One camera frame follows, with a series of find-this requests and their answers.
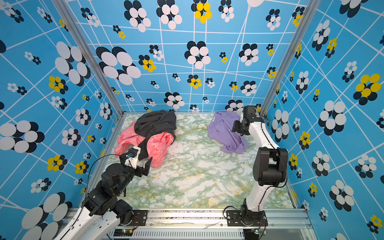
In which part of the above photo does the purple cloth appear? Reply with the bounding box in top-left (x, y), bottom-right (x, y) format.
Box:
top-left (208, 112), bottom-right (248, 154)

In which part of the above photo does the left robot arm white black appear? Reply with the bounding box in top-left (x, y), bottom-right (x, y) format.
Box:
top-left (56, 111), bottom-right (177, 240)

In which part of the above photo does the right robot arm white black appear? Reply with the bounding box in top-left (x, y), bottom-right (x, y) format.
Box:
top-left (233, 117), bottom-right (288, 226)

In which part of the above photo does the pink patterned cloth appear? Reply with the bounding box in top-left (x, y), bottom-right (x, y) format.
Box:
top-left (114, 121), bottom-right (175, 168)

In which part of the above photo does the black cloth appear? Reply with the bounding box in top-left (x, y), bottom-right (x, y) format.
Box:
top-left (134, 110), bottom-right (177, 160)

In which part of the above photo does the left green circuit board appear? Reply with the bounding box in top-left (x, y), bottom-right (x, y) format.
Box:
top-left (113, 229), bottom-right (134, 238)

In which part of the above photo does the green circuit board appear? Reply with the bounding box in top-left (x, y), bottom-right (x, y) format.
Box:
top-left (113, 229), bottom-right (134, 238)
top-left (243, 230), bottom-right (260, 240)

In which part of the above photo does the right green circuit board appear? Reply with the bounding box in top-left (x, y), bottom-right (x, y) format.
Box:
top-left (243, 230), bottom-right (260, 240)

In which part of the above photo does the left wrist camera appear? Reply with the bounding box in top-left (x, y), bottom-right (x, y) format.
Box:
top-left (119, 146), bottom-right (141, 170)

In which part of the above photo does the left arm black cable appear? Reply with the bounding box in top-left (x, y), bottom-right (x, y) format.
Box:
top-left (83, 153), bottom-right (124, 199)

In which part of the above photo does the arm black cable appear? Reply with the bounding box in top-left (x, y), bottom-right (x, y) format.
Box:
top-left (83, 153), bottom-right (124, 199)
top-left (221, 116), bottom-right (289, 214)

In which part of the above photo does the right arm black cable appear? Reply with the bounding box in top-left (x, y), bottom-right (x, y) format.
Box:
top-left (221, 116), bottom-right (289, 214)

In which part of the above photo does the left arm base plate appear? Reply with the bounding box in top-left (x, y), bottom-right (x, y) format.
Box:
top-left (120, 210), bottom-right (148, 227)

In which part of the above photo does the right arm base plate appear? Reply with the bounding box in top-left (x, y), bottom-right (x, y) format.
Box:
top-left (224, 210), bottom-right (268, 228)

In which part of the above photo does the aluminium front rail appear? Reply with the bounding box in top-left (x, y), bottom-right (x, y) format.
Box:
top-left (101, 208), bottom-right (317, 240)

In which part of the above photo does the right aluminium corner post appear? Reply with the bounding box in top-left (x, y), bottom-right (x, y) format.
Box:
top-left (260, 0), bottom-right (321, 116)

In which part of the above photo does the aluminium corner post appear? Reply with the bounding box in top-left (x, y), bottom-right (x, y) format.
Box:
top-left (260, 0), bottom-right (321, 116)
top-left (52, 0), bottom-right (124, 118)

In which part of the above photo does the left aluminium corner post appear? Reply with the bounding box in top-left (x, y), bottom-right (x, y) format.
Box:
top-left (52, 0), bottom-right (124, 118)

